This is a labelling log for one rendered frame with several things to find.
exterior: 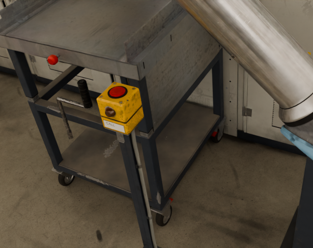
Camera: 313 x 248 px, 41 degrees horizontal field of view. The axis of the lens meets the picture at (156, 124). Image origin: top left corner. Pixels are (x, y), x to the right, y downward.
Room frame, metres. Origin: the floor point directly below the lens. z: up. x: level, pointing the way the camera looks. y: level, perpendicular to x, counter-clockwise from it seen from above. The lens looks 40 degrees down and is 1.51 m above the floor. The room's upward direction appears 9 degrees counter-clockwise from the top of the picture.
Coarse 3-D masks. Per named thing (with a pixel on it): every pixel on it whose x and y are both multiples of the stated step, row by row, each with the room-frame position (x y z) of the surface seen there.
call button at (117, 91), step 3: (114, 87) 0.87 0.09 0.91; (117, 87) 0.87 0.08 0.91; (120, 87) 0.87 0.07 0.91; (111, 90) 0.86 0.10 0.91; (114, 90) 0.86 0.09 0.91; (117, 90) 0.86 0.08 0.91; (120, 90) 0.86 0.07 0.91; (123, 90) 0.86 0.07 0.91; (111, 93) 0.85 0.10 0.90; (114, 93) 0.85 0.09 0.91; (117, 93) 0.84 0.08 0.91; (120, 93) 0.84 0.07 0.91; (123, 93) 0.85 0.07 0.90; (114, 96) 0.84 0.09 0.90
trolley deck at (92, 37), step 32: (64, 0) 1.60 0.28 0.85; (96, 0) 1.55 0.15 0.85; (128, 0) 1.51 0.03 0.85; (160, 0) 1.47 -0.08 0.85; (32, 32) 1.37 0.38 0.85; (64, 32) 1.33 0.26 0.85; (96, 32) 1.29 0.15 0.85; (128, 32) 1.26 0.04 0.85; (96, 64) 1.15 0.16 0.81; (128, 64) 1.07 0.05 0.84
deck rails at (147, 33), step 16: (16, 0) 1.50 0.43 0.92; (32, 0) 1.55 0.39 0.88; (48, 0) 1.61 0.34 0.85; (0, 16) 1.43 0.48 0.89; (16, 16) 1.48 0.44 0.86; (32, 16) 1.50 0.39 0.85; (160, 16) 1.24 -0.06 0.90; (176, 16) 1.31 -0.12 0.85; (0, 32) 1.40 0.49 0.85; (144, 32) 1.16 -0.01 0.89; (160, 32) 1.22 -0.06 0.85; (128, 48) 1.08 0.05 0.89; (144, 48) 1.14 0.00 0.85
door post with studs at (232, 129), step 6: (234, 60) 1.59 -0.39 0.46; (234, 66) 1.59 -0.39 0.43; (234, 72) 1.59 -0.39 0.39; (234, 78) 1.59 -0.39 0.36; (234, 84) 1.59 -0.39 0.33; (234, 90) 1.59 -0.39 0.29; (234, 96) 1.59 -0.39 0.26; (234, 102) 1.59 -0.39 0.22; (234, 108) 1.59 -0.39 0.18; (234, 114) 1.59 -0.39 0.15; (234, 120) 1.59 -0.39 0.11; (228, 126) 1.61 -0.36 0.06; (234, 126) 1.59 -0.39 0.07; (228, 132) 1.61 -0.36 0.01; (234, 132) 1.59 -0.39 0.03
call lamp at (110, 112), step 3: (105, 108) 0.83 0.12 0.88; (108, 108) 0.82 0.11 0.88; (111, 108) 0.82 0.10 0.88; (105, 111) 0.82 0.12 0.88; (108, 111) 0.82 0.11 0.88; (111, 111) 0.81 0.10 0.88; (114, 111) 0.82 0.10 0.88; (105, 114) 0.82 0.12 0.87; (108, 114) 0.81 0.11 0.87; (111, 114) 0.81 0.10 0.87; (114, 114) 0.82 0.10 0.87
